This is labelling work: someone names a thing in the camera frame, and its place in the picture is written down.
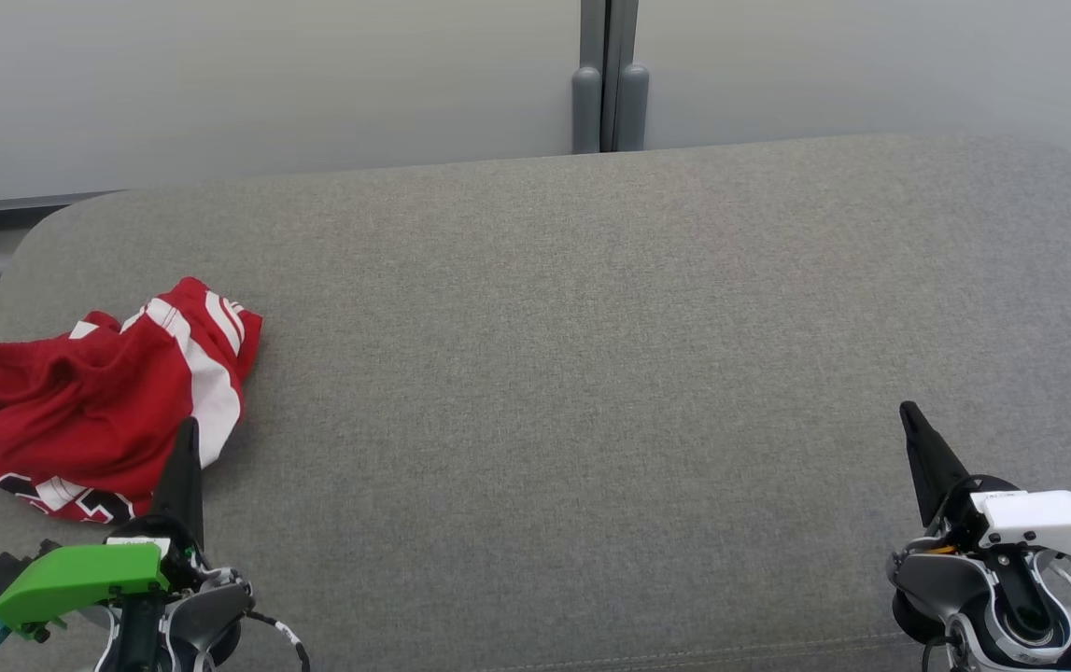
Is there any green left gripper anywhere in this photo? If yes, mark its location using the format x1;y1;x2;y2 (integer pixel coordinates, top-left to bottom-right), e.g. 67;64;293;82
0;417;209;640

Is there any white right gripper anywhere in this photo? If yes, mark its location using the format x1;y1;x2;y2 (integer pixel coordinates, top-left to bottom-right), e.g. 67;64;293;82
899;401;1071;584

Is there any red jersey black lettering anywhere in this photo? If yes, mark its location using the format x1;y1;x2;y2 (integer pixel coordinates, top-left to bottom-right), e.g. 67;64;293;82
0;276;263;524

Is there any grey fabric sofa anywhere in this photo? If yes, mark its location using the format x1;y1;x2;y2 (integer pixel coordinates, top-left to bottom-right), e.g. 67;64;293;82
0;131;1071;672

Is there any black cable with white bands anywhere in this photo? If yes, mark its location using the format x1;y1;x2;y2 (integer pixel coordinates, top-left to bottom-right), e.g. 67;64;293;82
246;609;312;672

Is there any grey partition base rail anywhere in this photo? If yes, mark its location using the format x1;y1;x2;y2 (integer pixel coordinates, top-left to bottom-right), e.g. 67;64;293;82
0;189;125;212

